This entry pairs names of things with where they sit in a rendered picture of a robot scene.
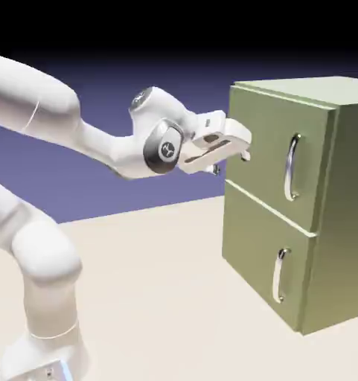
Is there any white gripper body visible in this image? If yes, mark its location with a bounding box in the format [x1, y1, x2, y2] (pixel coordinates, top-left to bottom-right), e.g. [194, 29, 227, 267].
[178, 118, 253, 176]

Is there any green cabinet door with long handle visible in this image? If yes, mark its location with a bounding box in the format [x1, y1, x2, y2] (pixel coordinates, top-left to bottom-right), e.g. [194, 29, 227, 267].
[225, 85, 338, 233]

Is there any green cabinet door with short handle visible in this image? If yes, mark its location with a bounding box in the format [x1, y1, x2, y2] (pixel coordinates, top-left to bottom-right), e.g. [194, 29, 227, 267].
[221, 180, 318, 336]

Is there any short silver curved handle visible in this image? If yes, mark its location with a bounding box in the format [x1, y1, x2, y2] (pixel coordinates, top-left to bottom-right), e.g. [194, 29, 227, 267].
[272, 248, 292, 304]

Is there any long silver curved handle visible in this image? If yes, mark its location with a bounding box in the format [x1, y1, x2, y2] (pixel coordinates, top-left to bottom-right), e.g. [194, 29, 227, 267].
[284, 132, 302, 202]

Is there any green cabinet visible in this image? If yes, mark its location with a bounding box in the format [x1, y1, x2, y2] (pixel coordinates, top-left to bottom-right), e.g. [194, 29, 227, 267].
[221, 76, 358, 336]

